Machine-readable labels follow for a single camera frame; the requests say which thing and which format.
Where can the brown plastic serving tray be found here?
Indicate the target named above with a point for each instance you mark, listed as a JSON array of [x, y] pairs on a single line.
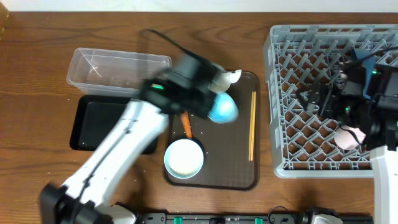
[[231, 151]]

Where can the grey dishwasher rack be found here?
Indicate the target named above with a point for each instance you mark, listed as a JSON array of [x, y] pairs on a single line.
[[302, 143]]

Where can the light blue rice bowl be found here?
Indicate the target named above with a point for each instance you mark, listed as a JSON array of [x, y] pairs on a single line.
[[183, 159]]

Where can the small blue bowl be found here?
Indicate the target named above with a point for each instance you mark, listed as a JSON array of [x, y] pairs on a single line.
[[224, 109]]

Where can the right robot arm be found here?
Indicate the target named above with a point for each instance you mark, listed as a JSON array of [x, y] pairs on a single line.
[[381, 140]]

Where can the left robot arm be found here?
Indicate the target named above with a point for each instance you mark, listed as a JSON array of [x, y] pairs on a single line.
[[84, 197]]

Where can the pink cup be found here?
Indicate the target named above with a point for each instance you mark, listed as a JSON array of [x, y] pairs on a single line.
[[345, 140]]

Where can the clear plastic bin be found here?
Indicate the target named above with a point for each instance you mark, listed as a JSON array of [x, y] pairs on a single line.
[[113, 73]]

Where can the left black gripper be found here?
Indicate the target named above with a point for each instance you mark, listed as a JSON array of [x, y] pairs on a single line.
[[208, 94]]

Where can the orange carrot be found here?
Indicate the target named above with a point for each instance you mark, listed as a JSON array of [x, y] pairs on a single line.
[[185, 119]]

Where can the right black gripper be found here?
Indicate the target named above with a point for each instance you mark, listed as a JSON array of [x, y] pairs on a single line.
[[313, 96]]

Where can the dark blue bowl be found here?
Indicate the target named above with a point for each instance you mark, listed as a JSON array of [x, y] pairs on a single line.
[[368, 65]]

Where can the wooden chopstick right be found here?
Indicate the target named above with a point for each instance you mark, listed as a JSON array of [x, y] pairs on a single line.
[[253, 124]]

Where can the black plastic bin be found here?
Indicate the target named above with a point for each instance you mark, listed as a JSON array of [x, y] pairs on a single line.
[[95, 117]]

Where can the crumpled white napkin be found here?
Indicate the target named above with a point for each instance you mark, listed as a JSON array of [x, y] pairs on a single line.
[[223, 82]]

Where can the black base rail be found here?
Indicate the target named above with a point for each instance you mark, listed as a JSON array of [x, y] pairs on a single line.
[[277, 215]]

